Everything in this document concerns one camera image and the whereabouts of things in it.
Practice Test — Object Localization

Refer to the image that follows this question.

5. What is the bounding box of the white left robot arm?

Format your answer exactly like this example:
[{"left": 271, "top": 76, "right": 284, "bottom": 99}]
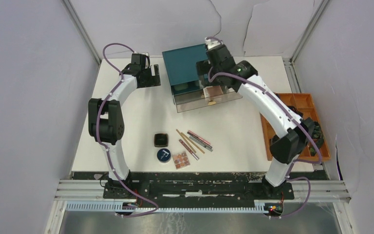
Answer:
[{"left": 88, "top": 53, "right": 161, "bottom": 198}]

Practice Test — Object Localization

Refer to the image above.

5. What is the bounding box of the pink makeup pencil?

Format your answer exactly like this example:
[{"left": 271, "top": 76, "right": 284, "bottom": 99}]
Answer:
[{"left": 187, "top": 130, "right": 211, "bottom": 146}]

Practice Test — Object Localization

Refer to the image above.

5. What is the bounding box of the gold pencil right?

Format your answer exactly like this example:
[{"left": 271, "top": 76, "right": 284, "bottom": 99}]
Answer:
[{"left": 181, "top": 132, "right": 205, "bottom": 154}]

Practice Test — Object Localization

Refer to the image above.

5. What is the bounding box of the clear acrylic drawer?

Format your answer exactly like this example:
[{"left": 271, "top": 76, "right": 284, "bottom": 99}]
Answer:
[{"left": 174, "top": 86, "right": 242, "bottom": 113}]

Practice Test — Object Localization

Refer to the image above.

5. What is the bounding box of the gold pencil left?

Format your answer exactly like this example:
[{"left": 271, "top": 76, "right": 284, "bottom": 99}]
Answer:
[{"left": 176, "top": 129, "right": 196, "bottom": 153}]

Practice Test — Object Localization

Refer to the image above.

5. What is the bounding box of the rolled dark tie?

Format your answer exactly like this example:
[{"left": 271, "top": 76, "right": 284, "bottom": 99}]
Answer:
[
  {"left": 307, "top": 121, "right": 324, "bottom": 156},
  {"left": 289, "top": 106, "right": 303, "bottom": 118}
]

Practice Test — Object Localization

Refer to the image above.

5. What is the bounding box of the white cable duct strip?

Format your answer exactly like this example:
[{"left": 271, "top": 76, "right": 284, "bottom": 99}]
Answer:
[{"left": 65, "top": 201, "right": 272, "bottom": 214}]

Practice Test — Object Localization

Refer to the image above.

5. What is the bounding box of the red silver lip pencil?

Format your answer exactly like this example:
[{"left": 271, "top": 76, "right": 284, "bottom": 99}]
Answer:
[{"left": 179, "top": 139, "right": 199, "bottom": 160}]

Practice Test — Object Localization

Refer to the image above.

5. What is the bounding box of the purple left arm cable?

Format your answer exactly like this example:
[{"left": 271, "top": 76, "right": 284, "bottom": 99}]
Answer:
[{"left": 95, "top": 42, "right": 160, "bottom": 218}]

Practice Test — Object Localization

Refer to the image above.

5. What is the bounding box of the round blue tin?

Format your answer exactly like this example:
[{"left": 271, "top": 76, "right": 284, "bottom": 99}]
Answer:
[{"left": 157, "top": 148, "right": 171, "bottom": 163}]

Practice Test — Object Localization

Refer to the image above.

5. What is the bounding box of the rolled dark tie right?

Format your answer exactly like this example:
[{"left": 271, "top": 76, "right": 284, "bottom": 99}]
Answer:
[{"left": 307, "top": 121, "right": 324, "bottom": 156}]

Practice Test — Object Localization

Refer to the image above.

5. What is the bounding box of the aluminium frame rail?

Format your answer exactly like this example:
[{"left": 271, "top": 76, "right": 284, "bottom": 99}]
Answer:
[{"left": 61, "top": 0, "right": 102, "bottom": 66}]

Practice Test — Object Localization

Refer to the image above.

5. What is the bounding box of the grey makeup pencil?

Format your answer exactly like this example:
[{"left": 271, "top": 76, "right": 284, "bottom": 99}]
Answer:
[{"left": 189, "top": 136, "right": 213, "bottom": 152}]

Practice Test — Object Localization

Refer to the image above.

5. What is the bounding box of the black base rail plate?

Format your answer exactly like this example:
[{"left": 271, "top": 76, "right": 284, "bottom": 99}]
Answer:
[{"left": 71, "top": 171, "right": 330, "bottom": 209}]

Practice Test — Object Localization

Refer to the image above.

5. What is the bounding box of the teal drawer organizer box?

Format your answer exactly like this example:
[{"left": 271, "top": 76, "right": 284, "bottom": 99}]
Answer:
[{"left": 162, "top": 44, "right": 207, "bottom": 96}]

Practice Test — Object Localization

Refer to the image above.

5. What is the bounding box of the brown square blush compact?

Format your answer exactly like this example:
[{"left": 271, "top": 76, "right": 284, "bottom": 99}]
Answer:
[{"left": 203, "top": 86, "right": 224, "bottom": 100}]

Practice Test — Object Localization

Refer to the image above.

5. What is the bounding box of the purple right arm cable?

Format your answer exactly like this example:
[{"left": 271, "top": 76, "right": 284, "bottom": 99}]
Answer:
[{"left": 205, "top": 36, "right": 323, "bottom": 219}]

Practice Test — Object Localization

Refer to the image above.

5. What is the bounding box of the rolled dark tie middle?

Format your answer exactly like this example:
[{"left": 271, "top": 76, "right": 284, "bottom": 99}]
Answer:
[{"left": 289, "top": 106, "right": 303, "bottom": 118}]

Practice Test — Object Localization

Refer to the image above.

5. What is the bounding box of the eyeshadow palette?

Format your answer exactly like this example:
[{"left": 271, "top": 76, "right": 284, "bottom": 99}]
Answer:
[{"left": 172, "top": 151, "right": 190, "bottom": 170}]

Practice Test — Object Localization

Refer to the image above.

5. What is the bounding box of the gold pencil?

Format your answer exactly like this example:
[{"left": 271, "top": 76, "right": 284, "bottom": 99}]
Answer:
[
  {"left": 181, "top": 132, "right": 205, "bottom": 154},
  {"left": 176, "top": 129, "right": 196, "bottom": 153}
]

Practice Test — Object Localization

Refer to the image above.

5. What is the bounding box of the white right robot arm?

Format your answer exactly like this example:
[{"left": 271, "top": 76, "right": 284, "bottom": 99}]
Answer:
[{"left": 205, "top": 40, "right": 314, "bottom": 199}]

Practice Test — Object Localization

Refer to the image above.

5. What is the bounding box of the black square powder compact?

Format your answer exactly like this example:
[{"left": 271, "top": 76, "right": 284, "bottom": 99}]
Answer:
[{"left": 153, "top": 133, "right": 168, "bottom": 148}]

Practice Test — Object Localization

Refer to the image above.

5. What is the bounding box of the orange compartment tray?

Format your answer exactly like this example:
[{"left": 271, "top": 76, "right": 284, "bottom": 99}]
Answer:
[{"left": 260, "top": 93, "right": 332, "bottom": 162}]

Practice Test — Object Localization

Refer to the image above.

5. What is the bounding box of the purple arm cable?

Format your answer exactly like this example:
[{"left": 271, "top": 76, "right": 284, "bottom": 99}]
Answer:
[
  {"left": 95, "top": 42, "right": 160, "bottom": 218},
  {"left": 205, "top": 36, "right": 323, "bottom": 219}
]

